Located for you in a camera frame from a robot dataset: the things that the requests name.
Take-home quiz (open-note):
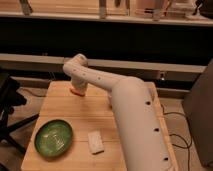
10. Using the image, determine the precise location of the black cable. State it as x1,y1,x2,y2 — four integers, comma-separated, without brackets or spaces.
161,105,193,171

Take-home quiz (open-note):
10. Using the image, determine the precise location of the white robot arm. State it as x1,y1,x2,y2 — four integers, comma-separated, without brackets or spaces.
63,54,173,171

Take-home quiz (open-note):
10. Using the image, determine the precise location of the white sponge block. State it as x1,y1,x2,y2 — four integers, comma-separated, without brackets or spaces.
88,131,104,154

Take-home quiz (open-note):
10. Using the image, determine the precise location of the dark cabinet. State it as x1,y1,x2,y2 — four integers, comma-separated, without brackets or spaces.
182,59,213,168

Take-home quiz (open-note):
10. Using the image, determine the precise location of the wooden table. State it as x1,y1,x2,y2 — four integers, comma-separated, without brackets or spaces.
21,80,179,171

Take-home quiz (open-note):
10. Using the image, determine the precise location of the black chair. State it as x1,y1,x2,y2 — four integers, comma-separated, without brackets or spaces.
0,69,39,154

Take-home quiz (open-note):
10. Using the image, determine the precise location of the green glass bowl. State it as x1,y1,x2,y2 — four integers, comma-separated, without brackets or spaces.
34,119,73,158

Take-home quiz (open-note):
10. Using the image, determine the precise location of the orange red pepper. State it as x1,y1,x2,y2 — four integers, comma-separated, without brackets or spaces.
70,88,85,97

